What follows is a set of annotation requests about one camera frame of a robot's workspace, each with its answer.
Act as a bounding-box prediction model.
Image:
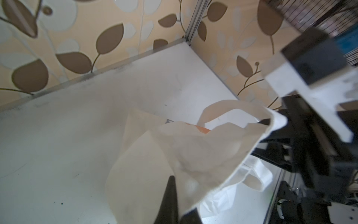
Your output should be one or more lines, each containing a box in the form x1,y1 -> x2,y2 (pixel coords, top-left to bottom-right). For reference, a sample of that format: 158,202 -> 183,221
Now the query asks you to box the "white printed tote pouch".
105,100 -> 288,224

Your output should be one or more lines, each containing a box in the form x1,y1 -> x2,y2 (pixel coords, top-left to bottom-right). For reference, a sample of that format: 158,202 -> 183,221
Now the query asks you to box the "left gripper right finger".
179,209 -> 202,224

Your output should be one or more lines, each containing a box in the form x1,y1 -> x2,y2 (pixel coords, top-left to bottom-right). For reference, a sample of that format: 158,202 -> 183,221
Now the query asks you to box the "right black wire basket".
258,1 -> 358,67

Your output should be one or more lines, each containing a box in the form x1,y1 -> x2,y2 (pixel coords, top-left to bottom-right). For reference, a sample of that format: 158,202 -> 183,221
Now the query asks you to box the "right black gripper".
252,95 -> 358,202

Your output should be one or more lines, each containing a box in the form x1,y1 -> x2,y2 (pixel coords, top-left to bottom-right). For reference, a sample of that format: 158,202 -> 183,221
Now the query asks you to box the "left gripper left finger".
154,175 -> 179,224

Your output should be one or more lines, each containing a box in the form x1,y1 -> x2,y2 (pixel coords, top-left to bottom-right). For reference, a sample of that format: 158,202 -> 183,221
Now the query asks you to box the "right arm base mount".
268,180 -> 358,224

